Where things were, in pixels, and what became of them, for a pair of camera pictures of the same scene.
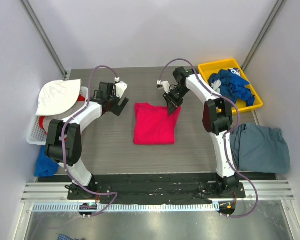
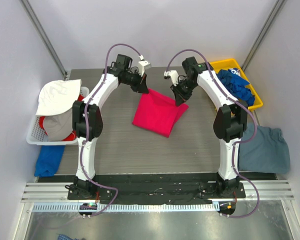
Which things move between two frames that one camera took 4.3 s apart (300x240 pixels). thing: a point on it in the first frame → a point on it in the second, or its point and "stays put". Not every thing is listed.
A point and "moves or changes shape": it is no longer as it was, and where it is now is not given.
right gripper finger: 172,106 → 180,97
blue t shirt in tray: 229,83 stays put
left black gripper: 115,103 → 140,83
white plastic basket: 35,135 stays put
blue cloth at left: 45,165 stays put
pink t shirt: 153,125 moves or changes shape
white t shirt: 58,96 stays put
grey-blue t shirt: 258,148 stays put
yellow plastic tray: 205,70 stays put
